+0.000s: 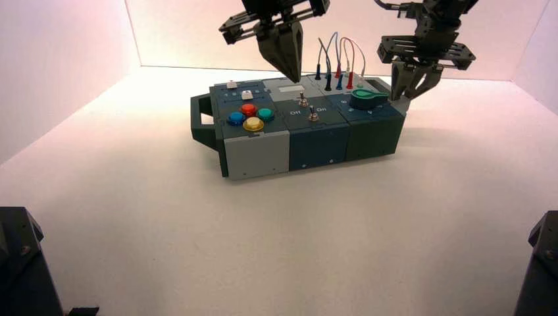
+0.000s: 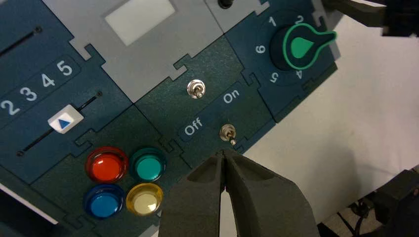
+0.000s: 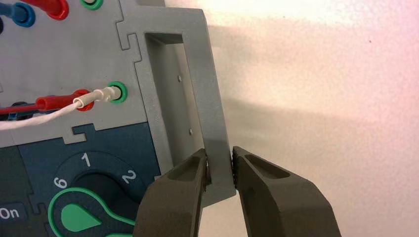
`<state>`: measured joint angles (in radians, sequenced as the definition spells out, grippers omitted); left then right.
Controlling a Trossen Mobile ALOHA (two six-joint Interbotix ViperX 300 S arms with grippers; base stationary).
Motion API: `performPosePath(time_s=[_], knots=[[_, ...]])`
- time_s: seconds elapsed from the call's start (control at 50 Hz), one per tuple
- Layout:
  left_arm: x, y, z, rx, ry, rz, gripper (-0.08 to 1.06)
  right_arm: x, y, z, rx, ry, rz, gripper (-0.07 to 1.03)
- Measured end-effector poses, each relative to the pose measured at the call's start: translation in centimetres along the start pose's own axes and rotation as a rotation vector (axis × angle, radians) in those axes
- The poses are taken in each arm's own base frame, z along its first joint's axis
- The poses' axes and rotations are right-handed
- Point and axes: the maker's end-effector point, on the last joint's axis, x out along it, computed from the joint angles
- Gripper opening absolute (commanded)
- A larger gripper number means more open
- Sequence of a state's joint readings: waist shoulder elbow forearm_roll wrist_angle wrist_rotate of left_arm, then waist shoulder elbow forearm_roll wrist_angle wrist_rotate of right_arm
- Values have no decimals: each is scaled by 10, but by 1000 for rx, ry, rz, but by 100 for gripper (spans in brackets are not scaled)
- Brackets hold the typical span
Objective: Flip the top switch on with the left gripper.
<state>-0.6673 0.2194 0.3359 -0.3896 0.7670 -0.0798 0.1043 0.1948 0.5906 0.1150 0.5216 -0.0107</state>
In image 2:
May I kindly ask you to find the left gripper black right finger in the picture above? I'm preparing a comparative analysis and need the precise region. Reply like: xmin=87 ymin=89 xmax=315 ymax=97
xmin=224 ymin=150 xmax=320 ymax=237

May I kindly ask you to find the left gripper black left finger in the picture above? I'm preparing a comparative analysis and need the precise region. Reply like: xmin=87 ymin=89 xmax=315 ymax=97
xmin=159 ymin=150 xmax=226 ymax=237

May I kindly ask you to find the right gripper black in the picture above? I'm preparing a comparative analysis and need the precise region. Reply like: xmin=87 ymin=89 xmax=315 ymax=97
xmin=322 ymin=0 xmax=419 ymax=37

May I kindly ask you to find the dark teal grey control box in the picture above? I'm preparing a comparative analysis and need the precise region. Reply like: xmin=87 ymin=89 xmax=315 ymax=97
xmin=0 ymin=0 xmax=339 ymax=237

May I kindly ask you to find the silver metal toggle switch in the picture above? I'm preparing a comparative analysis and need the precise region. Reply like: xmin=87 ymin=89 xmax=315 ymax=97
xmin=187 ymin=79 xmax=206 ymax=99
xmin=220 ymin=124 xmax=237 ymax=146

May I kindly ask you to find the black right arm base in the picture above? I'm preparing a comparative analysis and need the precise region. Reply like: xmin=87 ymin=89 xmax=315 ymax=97
xmin=370 ymin=168 xmax=419 ymax=237

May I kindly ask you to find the green round push button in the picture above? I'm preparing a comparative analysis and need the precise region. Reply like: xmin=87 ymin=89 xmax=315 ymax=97
xmin=129 ymin=148 xmax=167 ymax=183

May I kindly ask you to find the green pointer rotary knob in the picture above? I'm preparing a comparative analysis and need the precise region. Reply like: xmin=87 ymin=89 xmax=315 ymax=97
xmin=269 ymin=23 xmax=337 ymax=71

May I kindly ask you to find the blue round push button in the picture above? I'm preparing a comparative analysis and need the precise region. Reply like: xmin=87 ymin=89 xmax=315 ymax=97
xmin=83 ymin=184 xmax=125 ymax=220

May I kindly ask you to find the red round push button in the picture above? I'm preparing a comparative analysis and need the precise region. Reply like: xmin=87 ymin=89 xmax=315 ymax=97
xmin=85 ymin=146 xmax=129 ymax=184

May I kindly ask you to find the white slider cap blue triangle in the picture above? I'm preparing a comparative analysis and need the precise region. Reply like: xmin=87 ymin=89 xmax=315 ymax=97
xmin=47 ymin=104 xmax=85 ymax=134

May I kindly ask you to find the white rectangular display window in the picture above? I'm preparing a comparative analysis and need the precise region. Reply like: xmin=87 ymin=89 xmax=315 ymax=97
xmin=104 ymin=0 xmax=176 ymax=46

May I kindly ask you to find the black base cable bundle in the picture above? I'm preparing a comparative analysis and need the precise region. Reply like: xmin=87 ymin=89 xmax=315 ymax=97
xmin=317 ymin=196 xmax=374 ymax=237

